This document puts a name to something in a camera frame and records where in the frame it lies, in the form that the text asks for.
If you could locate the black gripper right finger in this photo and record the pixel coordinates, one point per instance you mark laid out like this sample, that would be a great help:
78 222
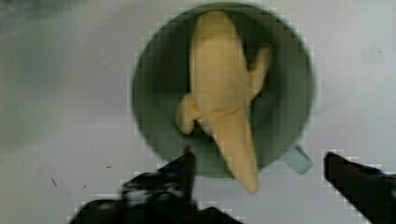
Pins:
368 189

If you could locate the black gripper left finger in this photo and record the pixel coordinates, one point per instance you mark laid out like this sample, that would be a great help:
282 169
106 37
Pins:
161 197

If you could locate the yellow plush banana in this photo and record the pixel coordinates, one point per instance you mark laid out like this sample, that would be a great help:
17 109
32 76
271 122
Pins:
223 86

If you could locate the green mug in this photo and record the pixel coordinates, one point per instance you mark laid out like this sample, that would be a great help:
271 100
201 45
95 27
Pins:
278 115

